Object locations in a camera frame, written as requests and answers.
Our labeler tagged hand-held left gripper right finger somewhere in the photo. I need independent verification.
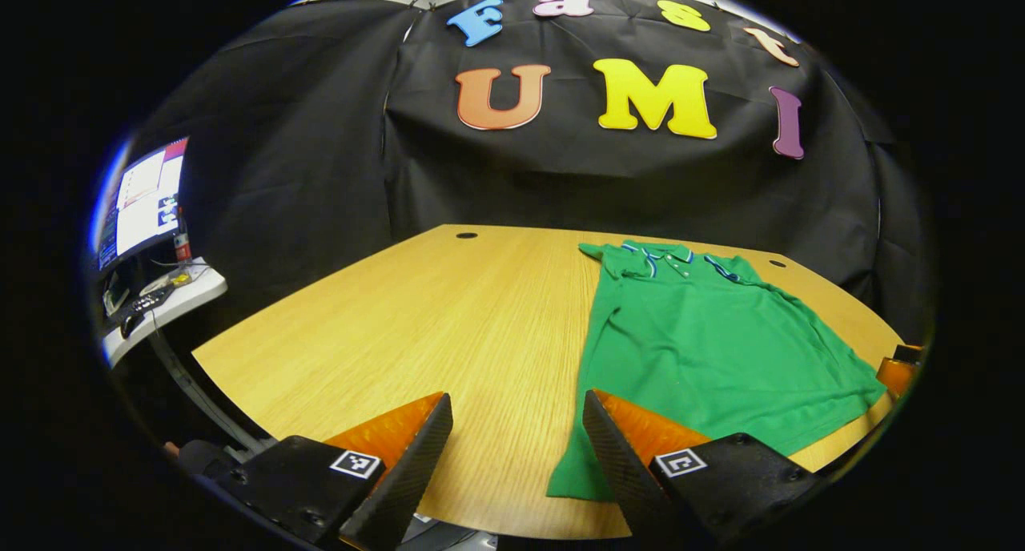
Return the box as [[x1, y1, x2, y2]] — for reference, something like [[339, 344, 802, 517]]
[[582, 388, 822, 551]]

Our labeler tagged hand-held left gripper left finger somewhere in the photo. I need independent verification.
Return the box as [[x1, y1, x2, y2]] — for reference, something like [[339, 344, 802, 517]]
[[215, 391, 454, 551]]

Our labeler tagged green T-shirt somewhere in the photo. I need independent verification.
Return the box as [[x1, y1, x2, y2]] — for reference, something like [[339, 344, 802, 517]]
[[547, 239, 888, 502]]

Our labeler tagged white side desk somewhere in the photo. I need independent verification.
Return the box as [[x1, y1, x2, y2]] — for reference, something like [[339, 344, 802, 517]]
[[102, 259, 229, 368]]

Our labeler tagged black backdrop cloth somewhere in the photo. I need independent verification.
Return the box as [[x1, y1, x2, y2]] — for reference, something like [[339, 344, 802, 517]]
[[128, 0, 935, 345]]

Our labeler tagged black keyboard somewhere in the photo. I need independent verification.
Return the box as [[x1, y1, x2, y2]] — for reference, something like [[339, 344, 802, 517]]
[[108, 288, 174, 328]]

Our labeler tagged red bottle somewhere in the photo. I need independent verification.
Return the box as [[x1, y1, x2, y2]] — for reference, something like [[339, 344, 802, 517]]
[[173, 208, 194, 264]]

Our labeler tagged computer monitor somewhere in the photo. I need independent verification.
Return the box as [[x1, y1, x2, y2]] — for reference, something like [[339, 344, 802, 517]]
[[92, 137, 191, 273]]

